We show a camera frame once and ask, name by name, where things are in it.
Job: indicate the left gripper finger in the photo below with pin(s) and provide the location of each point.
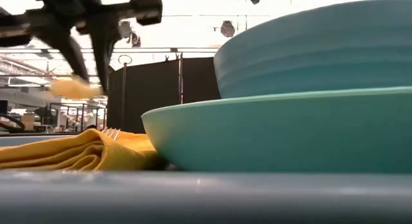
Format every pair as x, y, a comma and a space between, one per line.
101, 50
64, 43

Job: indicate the blue bowl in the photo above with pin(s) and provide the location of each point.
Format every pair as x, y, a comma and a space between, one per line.
305, 56

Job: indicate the yellow cloth napkin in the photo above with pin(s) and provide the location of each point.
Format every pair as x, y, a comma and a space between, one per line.
80, 153

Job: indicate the teal plate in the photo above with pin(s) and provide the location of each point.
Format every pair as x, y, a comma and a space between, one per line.
273, 134

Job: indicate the dark hanging device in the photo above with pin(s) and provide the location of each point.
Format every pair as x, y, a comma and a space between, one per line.
136, 40

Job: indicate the round dark hanging lamp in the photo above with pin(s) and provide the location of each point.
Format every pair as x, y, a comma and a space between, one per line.
228, 29

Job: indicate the black partition screen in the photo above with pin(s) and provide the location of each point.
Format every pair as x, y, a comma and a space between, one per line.
151, 95

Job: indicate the background robot rig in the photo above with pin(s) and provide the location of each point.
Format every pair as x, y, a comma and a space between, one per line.
77, 117

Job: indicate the cardboard box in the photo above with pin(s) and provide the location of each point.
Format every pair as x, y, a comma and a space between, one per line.
29, 121

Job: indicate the black curved object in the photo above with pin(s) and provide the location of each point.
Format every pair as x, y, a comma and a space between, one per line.
17, 122

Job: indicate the grey horizontal rail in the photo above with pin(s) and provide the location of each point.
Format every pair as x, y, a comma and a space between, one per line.
161, 50

